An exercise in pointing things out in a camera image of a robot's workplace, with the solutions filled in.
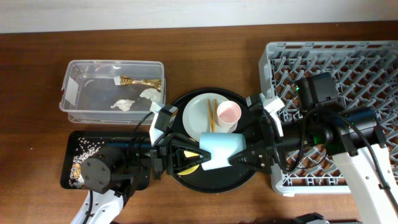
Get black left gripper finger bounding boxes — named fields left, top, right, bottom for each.
left=172, top=157, right=211, bottom=174
left=170, top=139, right=211, bottom=161

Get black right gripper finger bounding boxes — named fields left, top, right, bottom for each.
left=241, top=118, right=264, bottom=142
left=228, top=141, right=274, bottom=174

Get yellow bowl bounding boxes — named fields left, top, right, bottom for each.
left=178, top=151, right=200, bottom=175

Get light blue plastic cup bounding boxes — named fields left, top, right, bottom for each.
left=200, top=133, right=246, bottom=170

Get nut and rice food scraps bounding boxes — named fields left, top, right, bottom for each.
left=68, top=137, right=105, bottom=189

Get gold snack wrapper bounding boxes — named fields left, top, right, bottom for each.
left=113, top=76, right=162, bottom=90

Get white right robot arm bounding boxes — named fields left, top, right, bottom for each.
left=228, top=73, right=397, bottom=223

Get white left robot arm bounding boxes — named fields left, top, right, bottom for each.
left=61, top=131, right=211, bottom=223

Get clear plastic waste bin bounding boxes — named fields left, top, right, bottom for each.
left=60, top=60, right=165, bottom=124

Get grey dishwasher rack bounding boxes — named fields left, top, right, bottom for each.
left=259, top=40, right=397, bottom=197

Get light grey round plate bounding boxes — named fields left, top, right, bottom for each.
left=183, top=93, right=238, bottom=142

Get wooden chopstick left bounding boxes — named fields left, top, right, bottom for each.
left=207, top=99, right=215, bottom=133

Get wooden chopstick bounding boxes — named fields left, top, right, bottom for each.
left=207, top=99, right=215, bottom=133
left=212, top=99, right=217, bottom=133

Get pink plastic cup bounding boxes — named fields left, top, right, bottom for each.
left=216, top=101, right=242, bottom=128

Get wooden chopstick right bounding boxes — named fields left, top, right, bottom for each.
left=212, top=99, right=217, bottom=133

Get crumpled white tissue right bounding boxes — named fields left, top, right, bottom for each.
left=140, top=88, right=162, bottom=103

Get crumpled white tissue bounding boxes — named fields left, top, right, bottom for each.
left=110, top=100, right=135, bottom=111
left=140, top=88, right=162, bottom=103

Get crumpled white tissue left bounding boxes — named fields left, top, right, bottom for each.
left=110, top=100, right=135, bottom=111

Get black rectangular tray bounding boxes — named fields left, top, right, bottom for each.
left=60, top=131, right=150, bottom=194

